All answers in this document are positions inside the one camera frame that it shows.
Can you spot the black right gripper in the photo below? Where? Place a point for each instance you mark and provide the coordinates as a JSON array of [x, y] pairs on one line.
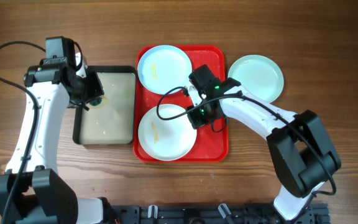
[[194, 116]]

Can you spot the white plate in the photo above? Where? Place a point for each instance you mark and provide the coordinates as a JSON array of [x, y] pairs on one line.
[[166, 140]]

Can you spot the mint green plate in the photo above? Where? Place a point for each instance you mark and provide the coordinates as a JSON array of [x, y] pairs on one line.
[[260, 75]]

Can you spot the yellow green sponge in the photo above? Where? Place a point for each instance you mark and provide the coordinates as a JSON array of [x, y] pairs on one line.
[[98, 103]]

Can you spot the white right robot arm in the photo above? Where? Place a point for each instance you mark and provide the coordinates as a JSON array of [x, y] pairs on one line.
[[303, 154]]

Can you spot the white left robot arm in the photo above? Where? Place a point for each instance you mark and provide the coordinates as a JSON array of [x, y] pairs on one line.
[[31, 191]]

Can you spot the light blue plate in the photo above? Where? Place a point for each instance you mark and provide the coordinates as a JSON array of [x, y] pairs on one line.
[[163, 68]]

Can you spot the red plastic tray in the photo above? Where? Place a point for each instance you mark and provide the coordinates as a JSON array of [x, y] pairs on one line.
[[212, 142]]

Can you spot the black water basin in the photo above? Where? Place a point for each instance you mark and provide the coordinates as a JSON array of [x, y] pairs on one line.
[[113, 124]]

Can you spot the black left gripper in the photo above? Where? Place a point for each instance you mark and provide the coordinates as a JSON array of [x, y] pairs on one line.
[[95, 88]]

